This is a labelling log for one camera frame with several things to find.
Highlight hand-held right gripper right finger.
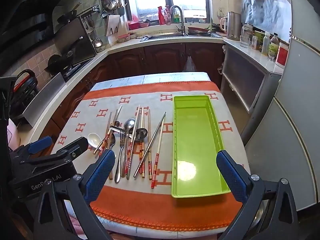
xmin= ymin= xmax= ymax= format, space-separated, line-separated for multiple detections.
xmin=216 ymin=149 xmax=299 ymax=240

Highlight white plastic bottle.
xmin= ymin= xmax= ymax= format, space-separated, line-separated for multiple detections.
xmin=261 ymin=31 xmax=271 ymax=55

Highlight metal soup spoon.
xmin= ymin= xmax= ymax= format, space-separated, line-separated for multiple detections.
xmin=109 ymin=126 xmax=148 ymax=140

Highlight clear plastic bag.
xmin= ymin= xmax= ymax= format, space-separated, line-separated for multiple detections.
xmin=183 ymin=55 xmax=197 ymax=72

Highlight gas stove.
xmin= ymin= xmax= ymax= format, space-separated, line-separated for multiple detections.
xmin=60 ymin=59 xmax=93 ymax=83

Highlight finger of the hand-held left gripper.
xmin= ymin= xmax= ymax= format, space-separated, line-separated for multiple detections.
xmin=14 ymin=136 xmax=53 ymax=159
xmin=51 ymin=137 xmax=89 ymax=163

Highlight red label jar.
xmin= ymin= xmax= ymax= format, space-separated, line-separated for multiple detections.
xmin=275 ymin=40 xmax=290 ymax=68

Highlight small steel teapot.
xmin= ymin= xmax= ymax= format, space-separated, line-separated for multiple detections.
xmin=92 ymin=37 xmax=104 ymax=52

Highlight green plastic tray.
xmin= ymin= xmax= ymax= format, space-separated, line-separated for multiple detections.
xmin=171 ymin=95 xmax=232 ymax=198

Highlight metal chopstick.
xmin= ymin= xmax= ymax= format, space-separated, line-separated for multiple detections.
xmin=93 ymin=105 xmax=123 ymax=154
xmin=133 ymin=112 xmax=167 ymax=179

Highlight white kitchen countertop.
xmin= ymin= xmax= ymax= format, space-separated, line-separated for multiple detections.
xmin=15 ymin=31 xmax=225 ymax=153

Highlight black frying pan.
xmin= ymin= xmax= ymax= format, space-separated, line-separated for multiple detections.
xmin=57 ymin=2 xmax=83 ymax=24

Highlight red pan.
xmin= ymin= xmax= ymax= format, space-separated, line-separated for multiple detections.
xmin=187 ymin=26 xmax=212 ymax=36

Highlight orange white printed blanket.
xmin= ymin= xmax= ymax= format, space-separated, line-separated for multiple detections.
xmin=50 ymin=80 xmax=250 ymax=232

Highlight steel splash panel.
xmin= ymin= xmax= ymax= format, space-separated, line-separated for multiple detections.
xmin=22 ymin=72 xmax=67 ymax=128

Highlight dark jar green label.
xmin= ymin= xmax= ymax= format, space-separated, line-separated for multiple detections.
xmin=252 ymin=31 xmax=265 ymax=51

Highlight white chopstick red patterned end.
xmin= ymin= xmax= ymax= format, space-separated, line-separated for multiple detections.
xmin=101 ymin=109 xmax=118 ymax=154
xmin=151 ymin=119 xmax=166 ymax=189
xmin=124 ymin=108 xmax=139 ymax=176
xmin=98 ymin=112 xmax=112 ymax=157

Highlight tan chopstick dark patterned end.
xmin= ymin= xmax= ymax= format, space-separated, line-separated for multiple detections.
xmin=148 ymin=109 xmax=152 ymax=180
xmin=139 ymin=107 xmax=143 ymax=175

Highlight metal fork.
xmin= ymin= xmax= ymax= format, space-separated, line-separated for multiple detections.
xmin=119 ymin=130 xmax=127 ymax=178

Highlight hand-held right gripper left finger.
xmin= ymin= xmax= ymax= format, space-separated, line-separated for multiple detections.
xmin=32 ymin=149 xmax=116 ymax=240

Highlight wall utensil rack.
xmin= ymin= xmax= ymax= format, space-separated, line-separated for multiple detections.
xmin=82 ymin=5 xmax=102 ymax=34

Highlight silver refrigerator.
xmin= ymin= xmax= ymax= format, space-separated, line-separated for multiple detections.
xmin=244 ymin=0 xmax=320 ymax=210

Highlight white cutting board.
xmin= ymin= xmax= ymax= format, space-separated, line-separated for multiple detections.
xmin=104 ymin=14 xmax=122 ymax=44

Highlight black range hood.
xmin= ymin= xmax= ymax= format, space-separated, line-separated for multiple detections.
xmin=0 ymin=0 xmax=87 ymax=63

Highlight glass pitcher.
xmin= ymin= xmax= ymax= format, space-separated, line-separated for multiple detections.
xmin=239 ymin=23 xmax=253 ymax=48

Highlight black red bag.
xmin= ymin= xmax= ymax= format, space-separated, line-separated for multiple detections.
xmin=10 ymin=69 xmax=39 ymax=110

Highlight large metal spoon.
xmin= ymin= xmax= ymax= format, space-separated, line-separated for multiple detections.
xmin=114 ymin=118 xmax=136 ymax=183

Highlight green label bottle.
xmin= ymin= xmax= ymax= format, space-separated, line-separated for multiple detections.
xmin=268 ymin=33 xmax=279 ymax=60

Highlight black wok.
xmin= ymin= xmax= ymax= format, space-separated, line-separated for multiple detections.
xmin=45 ymin=52 xmax=75 ymax=73

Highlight chrome faucet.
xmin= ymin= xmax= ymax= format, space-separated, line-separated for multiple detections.
xmin=170 ymin=5 xmax=186 ymax=36

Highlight brown wooden kitchen cabinets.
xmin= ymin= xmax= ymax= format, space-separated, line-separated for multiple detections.
xmin=37 ymin=42 xmax=225 ymax=143

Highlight steel electric kettle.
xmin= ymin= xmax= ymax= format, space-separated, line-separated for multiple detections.
xmin=226 ymin=11 xmax=242 ymax=42

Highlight steel sink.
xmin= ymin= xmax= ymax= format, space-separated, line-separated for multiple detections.
xmin=140 ymin=31 xmax=223 ymax=42

